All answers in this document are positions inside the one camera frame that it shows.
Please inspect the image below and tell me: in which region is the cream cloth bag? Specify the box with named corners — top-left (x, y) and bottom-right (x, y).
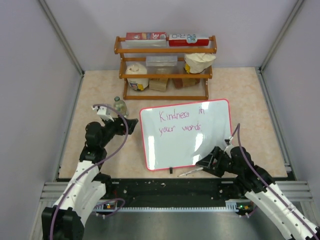
top-left (184, 53), bottom-right (216, 74)

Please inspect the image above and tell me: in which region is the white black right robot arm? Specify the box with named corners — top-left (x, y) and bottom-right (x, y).
top-left (196, 146), bottom-right (320, 240)

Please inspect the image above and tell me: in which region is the red white zero box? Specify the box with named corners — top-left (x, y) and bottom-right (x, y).
top-left (168, 33), bottom-right (210, 47)

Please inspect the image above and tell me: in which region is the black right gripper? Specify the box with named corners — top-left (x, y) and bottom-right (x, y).
top-left (196, 145), bottom-right (243, 177)

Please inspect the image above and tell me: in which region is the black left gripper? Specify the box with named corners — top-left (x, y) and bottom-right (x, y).
top-left (99, 114), bottom-right (138, 148)

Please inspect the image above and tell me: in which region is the magenta capped whiteboard marker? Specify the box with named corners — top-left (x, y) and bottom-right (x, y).
top-left (177, 167), bottom-right (204, 178)

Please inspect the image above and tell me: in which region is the clear glass bottle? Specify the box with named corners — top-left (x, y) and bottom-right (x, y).
top-left (113, 96), bottom-right (129, 117)

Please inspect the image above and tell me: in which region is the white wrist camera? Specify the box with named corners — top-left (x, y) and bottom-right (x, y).
top-left (224, 135), bottom-right (235, 155)
top-left (92, 105), bottom-right (114, 122)

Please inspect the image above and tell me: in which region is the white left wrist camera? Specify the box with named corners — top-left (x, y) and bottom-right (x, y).
top-left (92, 105), bottom-right (114, 122)

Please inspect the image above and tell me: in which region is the wooden two-tier shelf rack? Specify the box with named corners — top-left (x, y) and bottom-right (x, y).
top-left (114, 35), bottom-right (217, 101)

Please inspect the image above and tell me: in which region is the clear plastic box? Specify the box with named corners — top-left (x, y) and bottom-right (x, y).
top-left (145, 55), bottom-right (178, 67)

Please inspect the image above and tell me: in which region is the red white carton box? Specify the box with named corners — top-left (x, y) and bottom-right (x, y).
top-left (125, 32), bottom-right (167, 47)

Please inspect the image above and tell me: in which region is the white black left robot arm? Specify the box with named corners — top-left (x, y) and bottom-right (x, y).
top-left (41, 116), bottom-right (139, 240)

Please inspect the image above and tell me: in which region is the pink framed whiteboard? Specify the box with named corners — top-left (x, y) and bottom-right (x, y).
top-left (139, 98), bottom-right (232, 171)

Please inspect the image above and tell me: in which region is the grey cable duct rail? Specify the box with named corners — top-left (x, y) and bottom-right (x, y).
top-left (93, 200), bottom-right (255, 215)

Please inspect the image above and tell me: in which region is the tan sponge block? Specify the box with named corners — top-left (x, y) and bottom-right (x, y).
top-left (149, 78), bottom-right (169, 92)

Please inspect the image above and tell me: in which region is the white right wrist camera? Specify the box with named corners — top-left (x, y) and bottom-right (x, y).
top-left (224, 135), bottom-right (235, 155)

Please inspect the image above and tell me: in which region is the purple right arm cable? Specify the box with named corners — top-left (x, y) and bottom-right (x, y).
top-left (232, 123), bottom-right (320, 240)

